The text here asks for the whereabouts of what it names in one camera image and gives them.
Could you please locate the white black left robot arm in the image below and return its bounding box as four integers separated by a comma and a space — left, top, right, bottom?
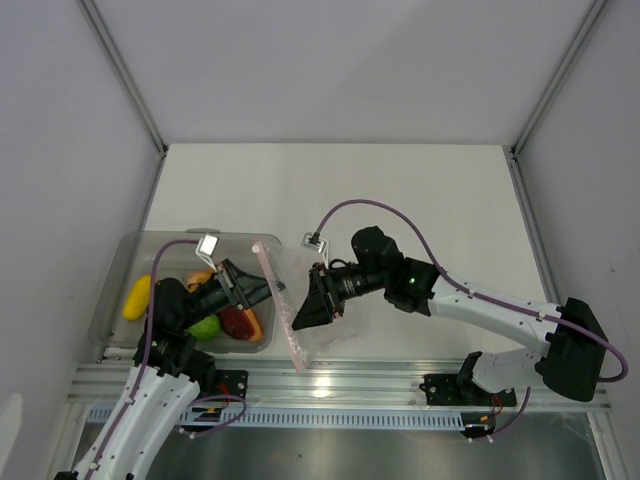
55, 260, 285, 479

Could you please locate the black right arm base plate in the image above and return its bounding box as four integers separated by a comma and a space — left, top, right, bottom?
418, 374, 517, 407

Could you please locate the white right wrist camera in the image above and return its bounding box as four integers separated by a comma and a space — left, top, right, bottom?
301, 232, 330, 266

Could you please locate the white slotted cable duct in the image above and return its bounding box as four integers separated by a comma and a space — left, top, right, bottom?
87, 405, 466, 431

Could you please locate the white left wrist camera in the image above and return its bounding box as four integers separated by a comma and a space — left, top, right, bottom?
195, 233, 219, 273

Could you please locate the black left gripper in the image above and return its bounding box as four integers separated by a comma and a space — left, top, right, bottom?
179, 258, 285, 329

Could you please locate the clear grey plastic bin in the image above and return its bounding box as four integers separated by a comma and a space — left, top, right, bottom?
89, 230, 281, 354

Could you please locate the green toy lime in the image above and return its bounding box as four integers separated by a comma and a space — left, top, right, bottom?
187, 315, 221, 341

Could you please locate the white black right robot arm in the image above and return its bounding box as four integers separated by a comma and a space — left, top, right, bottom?
292, 226, 608, 404

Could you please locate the yellow toy fruit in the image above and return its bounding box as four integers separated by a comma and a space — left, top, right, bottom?
122, 275, 152, 322

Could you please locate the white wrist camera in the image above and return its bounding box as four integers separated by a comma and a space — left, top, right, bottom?
195, 233, 219, 273
301, 232, 330, 266

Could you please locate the left aluminium frame post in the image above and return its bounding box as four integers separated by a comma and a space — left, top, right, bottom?
76, 0, 168, 157

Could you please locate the clear pink zip top bag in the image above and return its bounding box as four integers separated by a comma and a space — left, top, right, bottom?
251, 241, 348, 371

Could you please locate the aluminium frame post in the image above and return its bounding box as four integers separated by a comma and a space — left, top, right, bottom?
510, 0, 613, 160
76, 0, 168, 157

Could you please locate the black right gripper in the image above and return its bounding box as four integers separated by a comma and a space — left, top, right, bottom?
293, 262, 388, 332

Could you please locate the orange red toy hot dog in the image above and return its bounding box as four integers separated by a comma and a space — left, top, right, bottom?
217, 307, 264, 343

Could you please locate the right aluminium frame post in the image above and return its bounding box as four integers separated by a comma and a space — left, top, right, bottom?
510, 0, 613, 160

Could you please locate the orange toy food piece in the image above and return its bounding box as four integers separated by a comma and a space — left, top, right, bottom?
186, 270, 214, 292

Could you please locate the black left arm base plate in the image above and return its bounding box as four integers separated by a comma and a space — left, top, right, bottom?
212, 369, 249, 398

